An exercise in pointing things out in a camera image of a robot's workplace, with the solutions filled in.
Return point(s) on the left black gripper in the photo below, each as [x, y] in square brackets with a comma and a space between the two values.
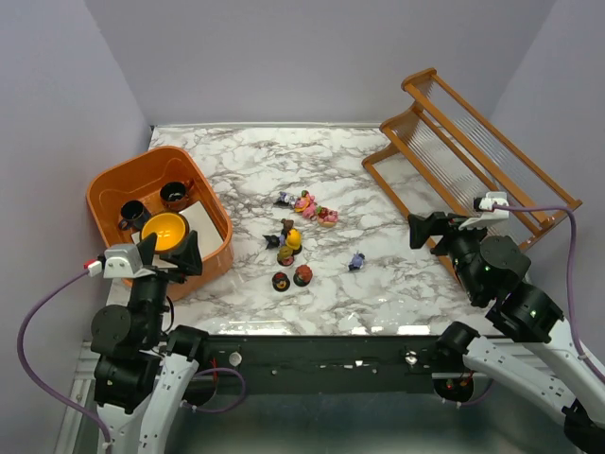
[161, 270]

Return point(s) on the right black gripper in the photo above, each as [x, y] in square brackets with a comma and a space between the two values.
[444, 235]

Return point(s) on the purple small figurine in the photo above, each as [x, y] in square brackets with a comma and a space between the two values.
[357, 262]

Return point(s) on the black bat-eared figurine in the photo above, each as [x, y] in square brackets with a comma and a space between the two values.
[274, 241]

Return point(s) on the black purple bow figurine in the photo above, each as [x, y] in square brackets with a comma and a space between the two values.
[286, 199]

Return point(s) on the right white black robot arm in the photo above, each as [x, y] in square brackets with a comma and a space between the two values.
[492, 271]

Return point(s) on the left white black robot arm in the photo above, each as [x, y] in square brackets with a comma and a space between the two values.
[142, 374]

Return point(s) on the wooden tiered shelf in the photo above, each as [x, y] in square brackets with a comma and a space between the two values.
[461, 156]

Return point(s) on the yellow bowl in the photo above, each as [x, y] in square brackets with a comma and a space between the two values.
[170, 229]

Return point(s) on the white paper sheet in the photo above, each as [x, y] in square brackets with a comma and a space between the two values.
[209, 237]

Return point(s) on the black mug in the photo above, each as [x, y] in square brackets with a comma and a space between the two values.
[134, 215]

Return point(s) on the brown mug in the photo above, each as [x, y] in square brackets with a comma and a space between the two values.
[176, 196]

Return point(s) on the orange plastic bin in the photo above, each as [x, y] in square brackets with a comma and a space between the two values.
[141, 178]

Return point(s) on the pink strawberry tart figurine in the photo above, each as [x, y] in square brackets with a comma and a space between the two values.
[326, 217]

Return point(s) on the olive hat figurine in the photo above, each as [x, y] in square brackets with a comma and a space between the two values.
[285, 256]

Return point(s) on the black round base figurine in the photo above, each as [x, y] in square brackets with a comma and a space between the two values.
[280, 282]

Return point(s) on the pink bear yellow flower figurine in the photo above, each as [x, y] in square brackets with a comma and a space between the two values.
[305, 206]

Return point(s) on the brown hair bun figurine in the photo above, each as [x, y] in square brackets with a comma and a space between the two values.
[288, 224]

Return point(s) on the red hair figurine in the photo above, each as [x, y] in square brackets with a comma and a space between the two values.
[302, 276]

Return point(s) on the yellow helmet figurine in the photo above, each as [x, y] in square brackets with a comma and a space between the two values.
[293, 240]

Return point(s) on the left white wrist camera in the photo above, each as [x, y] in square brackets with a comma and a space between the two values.
[121, 261]

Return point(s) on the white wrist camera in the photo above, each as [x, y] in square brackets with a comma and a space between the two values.
[490, 210]
[121, 261]

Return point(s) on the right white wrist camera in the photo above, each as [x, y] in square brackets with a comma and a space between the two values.
[490, 210]

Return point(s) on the black metal base frame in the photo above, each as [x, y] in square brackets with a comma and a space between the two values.
[231, 365]

